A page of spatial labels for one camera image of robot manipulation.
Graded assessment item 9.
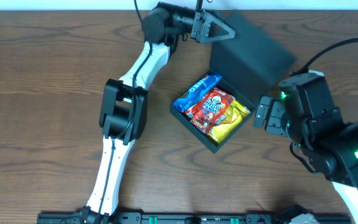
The yellow seed snack bag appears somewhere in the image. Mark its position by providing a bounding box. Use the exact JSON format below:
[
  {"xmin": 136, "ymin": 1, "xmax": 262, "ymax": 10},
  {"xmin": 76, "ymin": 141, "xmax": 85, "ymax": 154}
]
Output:
[{"xmin": 208, "ymin": 100, "xmax": 250, "ymax": 144}]

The blue Oreo cookie pack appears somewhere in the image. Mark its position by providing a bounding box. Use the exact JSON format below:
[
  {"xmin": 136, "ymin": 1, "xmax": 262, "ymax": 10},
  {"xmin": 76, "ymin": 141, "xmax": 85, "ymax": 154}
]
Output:
[{"xmin": 173, "ymin": 73, "xmax": 222, "ymax": 113}]

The red Hello Panda box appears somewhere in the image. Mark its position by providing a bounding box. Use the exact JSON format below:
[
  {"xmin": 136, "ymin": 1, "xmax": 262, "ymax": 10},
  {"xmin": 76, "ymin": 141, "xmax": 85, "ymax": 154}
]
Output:
[{"xmin": 185, "ymin": 87, "xmax": 235, "ymax": 134}]

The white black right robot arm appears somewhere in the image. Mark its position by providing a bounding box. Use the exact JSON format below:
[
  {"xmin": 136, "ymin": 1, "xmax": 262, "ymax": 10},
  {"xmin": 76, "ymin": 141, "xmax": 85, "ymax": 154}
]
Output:
[{"xmin": 254, "ymin": 73, "xmax": 358, "ymax": 223}]

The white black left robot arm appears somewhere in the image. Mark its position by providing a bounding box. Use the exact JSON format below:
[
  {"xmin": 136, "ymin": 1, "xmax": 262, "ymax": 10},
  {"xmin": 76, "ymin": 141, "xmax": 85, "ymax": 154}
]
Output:
[{"xmin": 76, "ymin": 1, "xmax": 236, "ymax": 223}]

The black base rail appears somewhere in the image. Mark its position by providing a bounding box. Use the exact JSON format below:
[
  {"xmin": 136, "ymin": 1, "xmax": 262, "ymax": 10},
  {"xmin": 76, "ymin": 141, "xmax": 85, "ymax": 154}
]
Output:
[{"xmin": 36, "ymin": 212, "xmax": 352, "ymax": 224}]

